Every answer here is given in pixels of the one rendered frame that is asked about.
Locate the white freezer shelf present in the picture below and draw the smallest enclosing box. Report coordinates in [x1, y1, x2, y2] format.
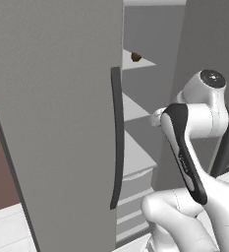
[123, 93, 152, 123]
[123, 130, 158, 178]
[122, 48, 157, 71]

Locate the grey freezer door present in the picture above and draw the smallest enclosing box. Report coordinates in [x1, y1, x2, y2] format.
[0, 0, 125, 252]

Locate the white freezer drawer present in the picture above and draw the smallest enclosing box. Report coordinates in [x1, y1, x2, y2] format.
[116, 167, 155, 243]

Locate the brown kiwi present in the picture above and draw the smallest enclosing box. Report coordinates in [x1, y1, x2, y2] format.
[131, 51, 143, 63]

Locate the dark grey door handle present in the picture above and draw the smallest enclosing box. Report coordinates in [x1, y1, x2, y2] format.
[109, 66, 126, 211]

